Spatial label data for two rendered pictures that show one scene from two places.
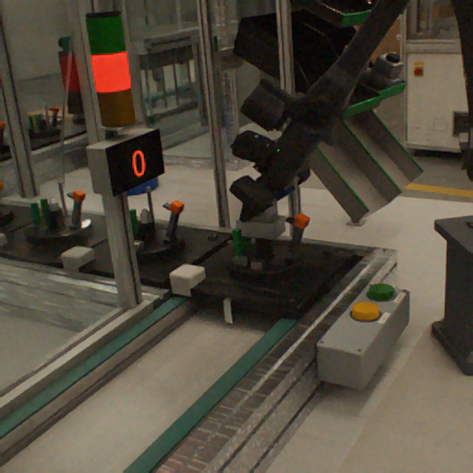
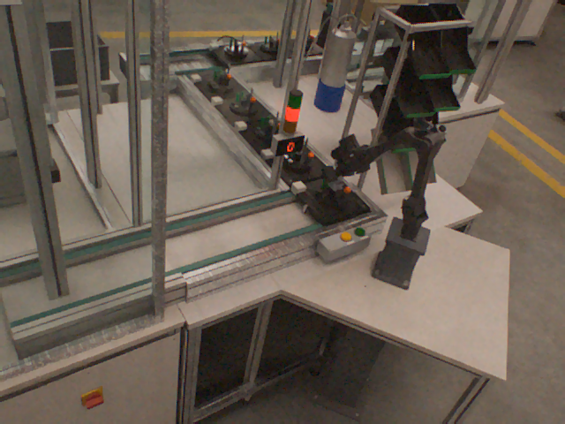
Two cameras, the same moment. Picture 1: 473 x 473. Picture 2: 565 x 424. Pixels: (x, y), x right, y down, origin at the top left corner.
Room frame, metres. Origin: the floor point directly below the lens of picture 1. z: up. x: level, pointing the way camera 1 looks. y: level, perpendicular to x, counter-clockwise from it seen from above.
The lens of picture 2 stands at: (-0.59, -0.37, 2.24)
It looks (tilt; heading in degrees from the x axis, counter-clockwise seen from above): 39 degrees down; 17
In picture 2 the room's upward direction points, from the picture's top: 12 degrees clockwise
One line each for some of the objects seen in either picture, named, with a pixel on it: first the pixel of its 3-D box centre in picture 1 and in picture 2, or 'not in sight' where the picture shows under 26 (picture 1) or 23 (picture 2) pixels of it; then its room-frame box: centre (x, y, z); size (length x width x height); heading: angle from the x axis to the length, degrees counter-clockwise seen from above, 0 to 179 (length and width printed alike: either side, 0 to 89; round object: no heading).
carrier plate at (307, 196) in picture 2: (266, 271); (330, 199); (1.08, -0.05, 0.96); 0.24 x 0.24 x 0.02; 57
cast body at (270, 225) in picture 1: (257, 213); (335, 177); (1.08, -0.04, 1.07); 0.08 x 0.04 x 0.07; 58
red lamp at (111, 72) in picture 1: (111, 71); (292, 112); (0.98, 0.16, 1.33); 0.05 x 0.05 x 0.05
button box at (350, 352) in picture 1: (366, 332); (343, 243); (0.89, -0.18, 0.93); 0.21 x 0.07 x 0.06; 147
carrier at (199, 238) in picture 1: (146, 227); (298, 155); (1.21, 0.17, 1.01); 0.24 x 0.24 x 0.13; 57
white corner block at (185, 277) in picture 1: (187, 280); (298, 188); (1.05, 0.09, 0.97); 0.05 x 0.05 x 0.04; 57
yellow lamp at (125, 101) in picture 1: (116, 106); (290, 124); (0.98, 0.16, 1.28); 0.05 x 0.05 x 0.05
